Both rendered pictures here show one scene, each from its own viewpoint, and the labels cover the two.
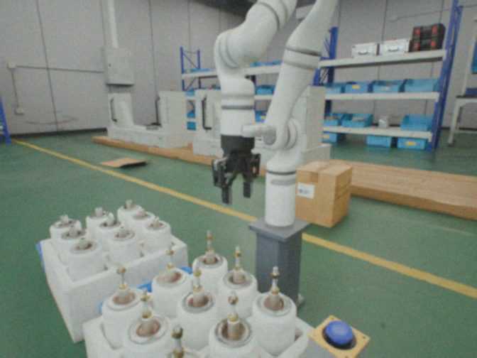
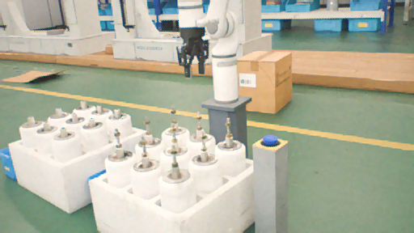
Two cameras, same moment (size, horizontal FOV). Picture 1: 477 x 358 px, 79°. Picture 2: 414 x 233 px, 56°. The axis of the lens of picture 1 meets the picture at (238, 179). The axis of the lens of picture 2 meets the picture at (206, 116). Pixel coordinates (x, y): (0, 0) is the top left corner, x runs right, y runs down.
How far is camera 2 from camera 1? 0.56 m
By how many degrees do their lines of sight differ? 7
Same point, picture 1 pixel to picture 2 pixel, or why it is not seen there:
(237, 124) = (192, 19)
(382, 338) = (314, 179)
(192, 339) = not seen: hidden behind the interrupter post
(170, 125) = (81, 27)
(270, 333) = (229, 163)
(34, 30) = not seen: outside the picture
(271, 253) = (222, 124)
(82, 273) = (68, 155)
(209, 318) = (185, 158)
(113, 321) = (117, 169)
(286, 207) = (230, 84)
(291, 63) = not seen: outside the picture
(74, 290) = (65, 168)
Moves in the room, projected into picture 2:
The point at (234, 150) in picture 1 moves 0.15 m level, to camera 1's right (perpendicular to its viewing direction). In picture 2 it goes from (192, 37) to (242, 33)
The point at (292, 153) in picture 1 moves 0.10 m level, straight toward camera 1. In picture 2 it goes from (231, 39) to (232, 43)
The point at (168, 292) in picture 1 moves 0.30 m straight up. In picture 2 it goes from (150, 150) to (138, 55)
